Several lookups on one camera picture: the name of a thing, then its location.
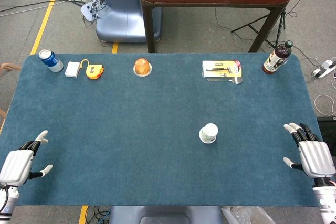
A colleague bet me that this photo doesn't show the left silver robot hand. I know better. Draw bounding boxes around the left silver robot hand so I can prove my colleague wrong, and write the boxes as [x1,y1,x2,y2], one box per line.
[0,130,54,187]

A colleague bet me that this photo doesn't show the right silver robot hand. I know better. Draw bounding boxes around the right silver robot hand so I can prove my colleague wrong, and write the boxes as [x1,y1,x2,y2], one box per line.
[282,122,336,186]

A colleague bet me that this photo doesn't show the white paper cup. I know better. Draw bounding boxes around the white paper cup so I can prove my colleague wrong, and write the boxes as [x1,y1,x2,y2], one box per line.
[198,123,219,144]

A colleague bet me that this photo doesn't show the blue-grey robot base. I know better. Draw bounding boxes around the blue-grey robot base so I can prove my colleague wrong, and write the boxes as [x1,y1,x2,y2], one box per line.
[96,0,163,43]

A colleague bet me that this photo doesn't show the orange jelly cup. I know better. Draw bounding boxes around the orange jelly cup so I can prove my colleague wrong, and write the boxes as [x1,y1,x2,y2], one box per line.
[133,57,153,77]

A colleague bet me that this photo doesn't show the black box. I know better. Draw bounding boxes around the black box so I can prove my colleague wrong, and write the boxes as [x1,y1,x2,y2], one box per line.
[317,116,336,156]

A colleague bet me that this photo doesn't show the white power strip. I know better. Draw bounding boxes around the white power strip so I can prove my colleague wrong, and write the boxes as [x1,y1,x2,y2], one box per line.
[312,60,336,79]

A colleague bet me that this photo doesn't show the clear plastic bag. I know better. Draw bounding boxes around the clear plastic bag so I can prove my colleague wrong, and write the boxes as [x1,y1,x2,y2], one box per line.
[222,206,276,224]

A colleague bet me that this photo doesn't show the brown drink bottle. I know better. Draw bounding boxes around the brown drink bottle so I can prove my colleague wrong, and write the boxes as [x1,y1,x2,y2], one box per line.
[262,40,294,75]

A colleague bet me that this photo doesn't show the blue soda can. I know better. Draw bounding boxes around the blue soda can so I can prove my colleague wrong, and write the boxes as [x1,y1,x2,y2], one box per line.
[38,48,64,73]

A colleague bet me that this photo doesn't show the small white box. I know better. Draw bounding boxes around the small white box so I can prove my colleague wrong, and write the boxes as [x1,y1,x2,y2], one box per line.
[64,61,81,78]

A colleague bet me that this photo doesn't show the metal spoon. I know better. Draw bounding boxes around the metal spoon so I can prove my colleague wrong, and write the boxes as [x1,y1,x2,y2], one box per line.
[206,77,243,85]

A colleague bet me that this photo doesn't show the yellow tape measure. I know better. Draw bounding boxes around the yellow tape measure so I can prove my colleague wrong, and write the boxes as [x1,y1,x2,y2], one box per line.
[80,59,105,80]

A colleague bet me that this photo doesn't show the razor blister pack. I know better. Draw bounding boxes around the razor blister pack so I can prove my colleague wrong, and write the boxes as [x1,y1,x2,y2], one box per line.
[202,60,243,79]

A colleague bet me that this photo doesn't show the blue table mat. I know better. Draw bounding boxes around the blue table mat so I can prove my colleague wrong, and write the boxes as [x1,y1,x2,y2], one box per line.
[0,52,331,207]

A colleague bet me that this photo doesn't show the black tripod stand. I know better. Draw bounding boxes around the black tripod stand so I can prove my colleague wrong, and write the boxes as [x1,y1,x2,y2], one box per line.
[230,0,309,49]

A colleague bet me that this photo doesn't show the grey robot torso base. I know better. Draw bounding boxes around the grey robot torso base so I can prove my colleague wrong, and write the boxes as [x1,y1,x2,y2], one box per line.
[109,205,223,224]

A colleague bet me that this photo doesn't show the white socket strip with plugs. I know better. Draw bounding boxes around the white socket strip with plugs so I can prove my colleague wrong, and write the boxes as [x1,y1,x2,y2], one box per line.
[80,0,101,22]

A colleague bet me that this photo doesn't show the white loose cable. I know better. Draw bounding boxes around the white loose cable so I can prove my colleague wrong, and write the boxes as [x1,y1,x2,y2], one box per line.
[313,71,336,117]

